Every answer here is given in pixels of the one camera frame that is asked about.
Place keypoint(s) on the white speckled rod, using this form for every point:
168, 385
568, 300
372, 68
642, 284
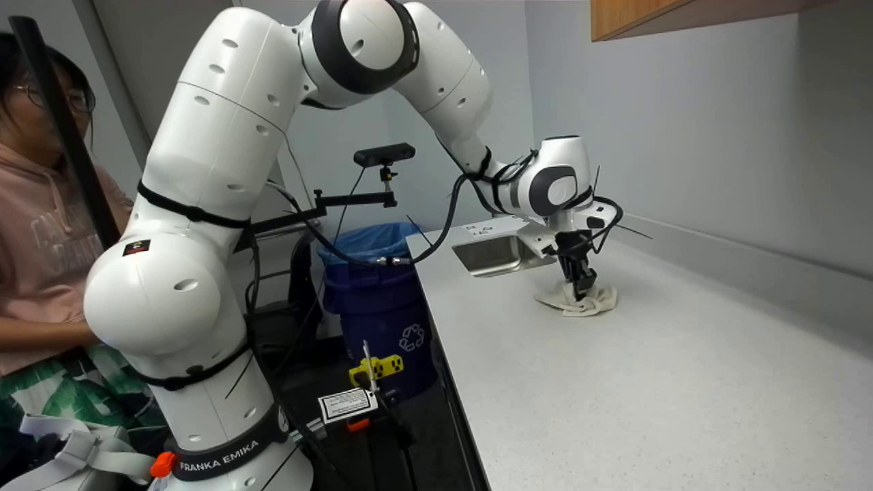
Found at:
368, 349

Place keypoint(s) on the orange and black clamp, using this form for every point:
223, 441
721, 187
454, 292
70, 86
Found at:
359, 423

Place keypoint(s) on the blue recycling bin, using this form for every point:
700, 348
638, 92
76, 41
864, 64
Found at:
377, 300

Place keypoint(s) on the cream cleaning cloth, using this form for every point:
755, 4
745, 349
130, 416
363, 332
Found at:
591, 304

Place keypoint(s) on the person in pink hoodie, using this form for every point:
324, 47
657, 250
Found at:
44, 236

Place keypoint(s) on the steel sink basin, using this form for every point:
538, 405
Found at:
494, 253

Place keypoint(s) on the orange round knob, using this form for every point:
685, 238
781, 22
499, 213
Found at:
163, 465

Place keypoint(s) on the black stereo camera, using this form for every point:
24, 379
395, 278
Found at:
383, 154

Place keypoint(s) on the black slanted pole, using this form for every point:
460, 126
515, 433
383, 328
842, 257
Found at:
63, 126

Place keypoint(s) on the white printed label card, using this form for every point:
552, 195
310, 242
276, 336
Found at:
348, 405

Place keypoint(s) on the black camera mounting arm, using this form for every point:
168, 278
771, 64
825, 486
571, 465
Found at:
351, 201

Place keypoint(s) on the green patterned fabric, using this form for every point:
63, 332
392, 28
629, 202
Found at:
63, 392

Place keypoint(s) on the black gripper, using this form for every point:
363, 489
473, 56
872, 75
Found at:
578, 247

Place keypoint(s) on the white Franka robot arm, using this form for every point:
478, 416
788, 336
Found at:
219, 182

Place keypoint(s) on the wooden wall cabinet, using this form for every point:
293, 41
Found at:
657, 15

